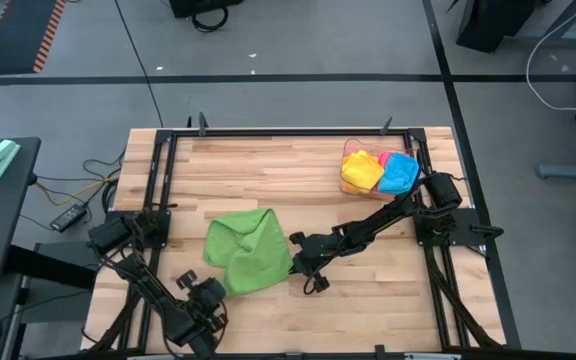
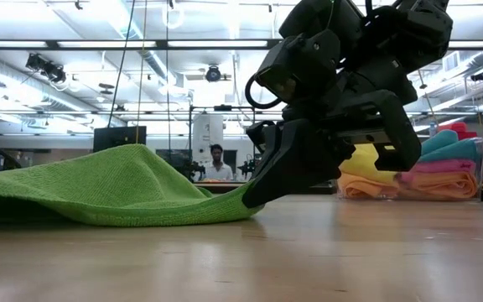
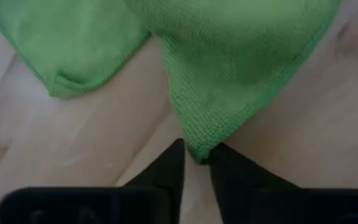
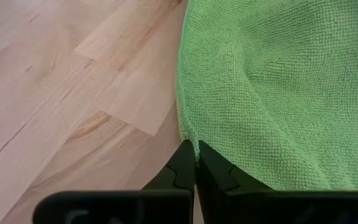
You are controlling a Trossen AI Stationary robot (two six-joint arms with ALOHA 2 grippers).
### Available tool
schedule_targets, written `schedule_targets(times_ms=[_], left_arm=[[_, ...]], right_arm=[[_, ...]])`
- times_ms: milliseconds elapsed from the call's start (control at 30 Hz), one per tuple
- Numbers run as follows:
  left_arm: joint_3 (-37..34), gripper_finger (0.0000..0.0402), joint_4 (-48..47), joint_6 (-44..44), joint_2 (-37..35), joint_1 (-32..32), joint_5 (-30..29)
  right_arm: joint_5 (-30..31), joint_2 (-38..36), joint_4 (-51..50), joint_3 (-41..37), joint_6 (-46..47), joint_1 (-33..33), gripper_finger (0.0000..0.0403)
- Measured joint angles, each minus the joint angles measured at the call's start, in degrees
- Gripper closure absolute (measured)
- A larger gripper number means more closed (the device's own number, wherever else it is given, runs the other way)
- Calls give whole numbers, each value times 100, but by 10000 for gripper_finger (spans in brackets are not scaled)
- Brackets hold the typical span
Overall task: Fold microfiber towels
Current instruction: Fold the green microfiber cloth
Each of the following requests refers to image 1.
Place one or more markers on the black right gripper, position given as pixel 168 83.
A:
pixel 318 255

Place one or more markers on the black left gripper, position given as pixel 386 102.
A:
pixel 210 300

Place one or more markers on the green microfiber towel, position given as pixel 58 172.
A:
pixel 248 250

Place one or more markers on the yellow microfiber towel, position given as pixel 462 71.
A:
pixel 363 170

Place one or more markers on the blue microfiber towel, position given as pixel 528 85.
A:
pixel 399 175

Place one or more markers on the clear plastic bin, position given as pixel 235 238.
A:
pixel 353 145

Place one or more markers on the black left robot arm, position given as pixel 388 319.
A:
pixel 143 280

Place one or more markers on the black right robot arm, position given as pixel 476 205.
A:
pixel 398 215

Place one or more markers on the black power adapter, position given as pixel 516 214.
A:
pixel 68 218

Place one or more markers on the black side table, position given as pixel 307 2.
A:
pixel 3 210

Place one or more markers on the black equipment base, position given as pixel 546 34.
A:
pixel 203 6

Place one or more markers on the black cabinet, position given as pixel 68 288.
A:
pixel 493 20

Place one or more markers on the black orange-striped floor mat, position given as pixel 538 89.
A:
pixel 13 35

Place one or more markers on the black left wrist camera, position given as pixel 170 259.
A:
pixel 187 280

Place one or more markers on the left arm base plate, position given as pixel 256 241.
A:
pixel 160 240

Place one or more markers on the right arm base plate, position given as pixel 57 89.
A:
pixel 475 241

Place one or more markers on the grey metal desk frame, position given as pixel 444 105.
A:
pixel 58 249

